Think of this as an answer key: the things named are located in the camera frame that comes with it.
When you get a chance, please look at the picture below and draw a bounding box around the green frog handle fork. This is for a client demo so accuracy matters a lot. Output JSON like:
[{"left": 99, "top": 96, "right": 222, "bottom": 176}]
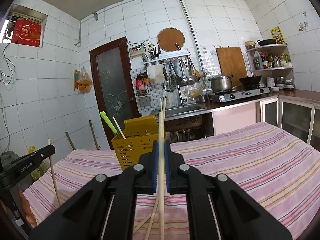
[{"left": 99, "top": 111, "right": 118, "bottom": 135}]

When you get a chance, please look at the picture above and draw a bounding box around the person right hand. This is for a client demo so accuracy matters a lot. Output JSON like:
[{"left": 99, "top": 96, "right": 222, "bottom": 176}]
[{"left": 18, "top": 189, "right": 37, "bottom": 228}]

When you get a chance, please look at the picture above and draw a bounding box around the yellow plastic bag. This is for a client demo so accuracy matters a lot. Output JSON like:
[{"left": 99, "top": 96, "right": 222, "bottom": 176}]
[{"left": 26, "top": 145, "right": 51, "bottom": 182}]

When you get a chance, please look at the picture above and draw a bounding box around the pink striped tablecloth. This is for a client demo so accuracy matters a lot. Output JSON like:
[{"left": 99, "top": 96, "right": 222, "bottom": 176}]
[{"left": 24, "top": 122, "right": 319, "bottom": 239}]

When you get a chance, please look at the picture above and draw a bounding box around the yellow perforated utensil holder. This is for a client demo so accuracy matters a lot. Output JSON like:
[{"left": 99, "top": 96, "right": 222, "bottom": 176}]
[{"left": 112, "top": 113, "right": 165, "bottom": 170}]

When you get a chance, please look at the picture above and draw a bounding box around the orange hanging bag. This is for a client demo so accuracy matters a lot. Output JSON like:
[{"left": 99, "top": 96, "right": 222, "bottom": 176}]
[{"left": 78, "top": 67, "right": 93, "bottom": 94}]

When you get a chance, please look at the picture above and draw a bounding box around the gas stove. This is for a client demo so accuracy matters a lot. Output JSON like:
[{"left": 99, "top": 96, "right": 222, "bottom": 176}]
[{"left": 208, "top": 87, "right": 270, "bottom": 103}]

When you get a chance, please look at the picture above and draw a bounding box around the steel sink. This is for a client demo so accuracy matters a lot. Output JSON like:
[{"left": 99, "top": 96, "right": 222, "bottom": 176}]
[{"left": 165, "top": 104, "right": 206, "bottom": 116}]

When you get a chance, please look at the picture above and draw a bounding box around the black wok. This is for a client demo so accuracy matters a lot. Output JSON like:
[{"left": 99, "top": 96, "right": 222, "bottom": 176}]
[{"left": 239, "top": 74, "right": 262, "bottom": 90}]

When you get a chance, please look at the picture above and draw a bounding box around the steel cooking pot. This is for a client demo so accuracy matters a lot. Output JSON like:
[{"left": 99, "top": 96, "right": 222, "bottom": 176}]
[{"left": 209, "top": 74, "right": 233, "bottom": 92}]

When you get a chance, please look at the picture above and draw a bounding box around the red box in window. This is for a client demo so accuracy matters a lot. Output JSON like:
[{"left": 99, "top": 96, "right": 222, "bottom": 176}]
[{"left": 11, "top": 18, "right": 41, "bottom": 47}]

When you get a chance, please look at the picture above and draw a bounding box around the dark brown door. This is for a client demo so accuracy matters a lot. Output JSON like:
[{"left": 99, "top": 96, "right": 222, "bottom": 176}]
[{"left": 89, "top": 36, "right": 141, "bottom": 150}]

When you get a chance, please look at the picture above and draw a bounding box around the rectangular wooden cutting board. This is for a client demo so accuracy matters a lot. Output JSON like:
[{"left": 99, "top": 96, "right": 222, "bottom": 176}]
[{"left": 216, "top": 47, "right": 248, "bottom": 86}]

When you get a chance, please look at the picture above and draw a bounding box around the corner shelf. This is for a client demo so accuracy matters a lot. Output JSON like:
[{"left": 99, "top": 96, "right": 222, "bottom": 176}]
[{"left": 246, "top": 44, "right": 296, "bottom": 90}]

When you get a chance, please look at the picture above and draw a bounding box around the round wooden board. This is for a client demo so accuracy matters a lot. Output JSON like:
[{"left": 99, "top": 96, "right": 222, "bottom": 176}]
[{"left": 157, "top": 28, "right": 185, "bottom": 52}]

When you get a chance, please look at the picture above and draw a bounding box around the wall utensil rack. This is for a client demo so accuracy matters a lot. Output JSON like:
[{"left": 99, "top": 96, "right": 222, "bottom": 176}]
[{"left": 144, "top": 50, "right": 190, "bottom": 65}]

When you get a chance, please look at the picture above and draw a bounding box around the yellow wall poster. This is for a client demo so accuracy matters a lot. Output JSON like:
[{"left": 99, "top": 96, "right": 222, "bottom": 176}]
[{"left": 270, "top": 26, "right": 287, "bottom": 44}]

